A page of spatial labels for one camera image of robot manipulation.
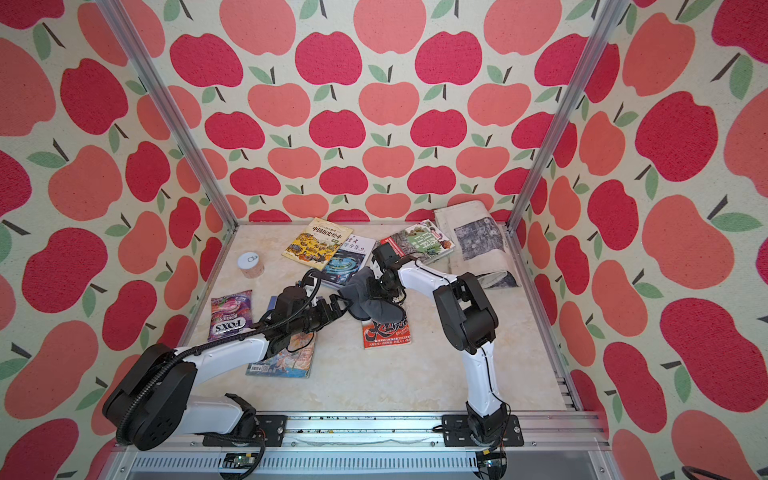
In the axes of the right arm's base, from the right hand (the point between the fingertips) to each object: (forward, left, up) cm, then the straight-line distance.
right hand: (371, 300), depth 98 cm
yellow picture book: (+24, +25, 0) cm, 34 cm away
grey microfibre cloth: (-4, +2, +3) cm, 5 cm away
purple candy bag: (-10, +44, +2) cm, 45 cm away
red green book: (+26, -17, +2) cm, 32 cm away
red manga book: (-12, -4, 0) cm, 12 cm away
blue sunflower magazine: (-23, +22, -1) cm, 32 cm away
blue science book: (+19, +10, -1) cm, 21 cm away
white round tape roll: (+7, +43, +5) cm, 44 cm away
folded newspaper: (+24, -37, +5) cm, 44 cm away
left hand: (-10, +5, +9) cm, 14 cm away
